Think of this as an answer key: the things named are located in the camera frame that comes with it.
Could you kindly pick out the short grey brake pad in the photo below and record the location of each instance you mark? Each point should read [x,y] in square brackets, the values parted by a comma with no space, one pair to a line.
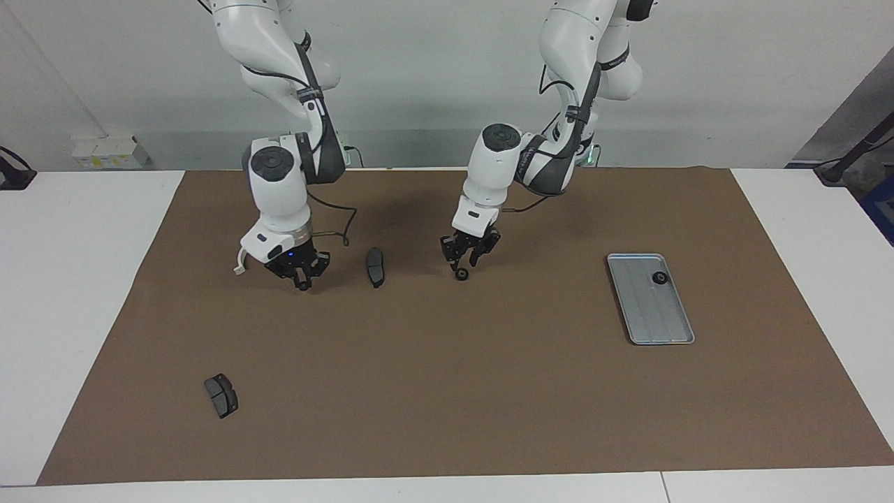
[222,397]

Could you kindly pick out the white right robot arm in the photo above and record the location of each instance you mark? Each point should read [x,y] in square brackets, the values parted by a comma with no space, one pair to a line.
[279,188]

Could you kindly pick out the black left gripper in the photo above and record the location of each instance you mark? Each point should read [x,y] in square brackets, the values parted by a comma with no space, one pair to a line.
[468,241]

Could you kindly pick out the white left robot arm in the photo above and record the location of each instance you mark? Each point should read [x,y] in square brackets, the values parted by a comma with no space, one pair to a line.
[492,168]

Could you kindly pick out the silver metal tray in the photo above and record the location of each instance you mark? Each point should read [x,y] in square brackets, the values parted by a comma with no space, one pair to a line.
[663,321]

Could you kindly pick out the black clamp mount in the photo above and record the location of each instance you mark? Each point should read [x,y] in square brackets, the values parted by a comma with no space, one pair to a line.
[15,176]

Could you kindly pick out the white curved plastic bracket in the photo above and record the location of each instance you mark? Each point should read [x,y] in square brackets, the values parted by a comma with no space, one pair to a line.
[239,269]

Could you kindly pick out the long grey brake pad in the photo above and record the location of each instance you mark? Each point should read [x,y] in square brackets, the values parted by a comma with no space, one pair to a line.
[376,267]

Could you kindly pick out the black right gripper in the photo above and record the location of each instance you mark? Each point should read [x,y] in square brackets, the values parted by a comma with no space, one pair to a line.
[297,262]

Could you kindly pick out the black stand with pole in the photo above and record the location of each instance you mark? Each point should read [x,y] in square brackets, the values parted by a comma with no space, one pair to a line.
[848,168]

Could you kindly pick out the blue box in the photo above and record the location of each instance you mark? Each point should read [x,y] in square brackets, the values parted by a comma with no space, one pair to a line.
[881,209]

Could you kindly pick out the brown paper mat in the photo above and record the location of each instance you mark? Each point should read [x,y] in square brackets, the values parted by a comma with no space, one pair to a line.
[419,384]

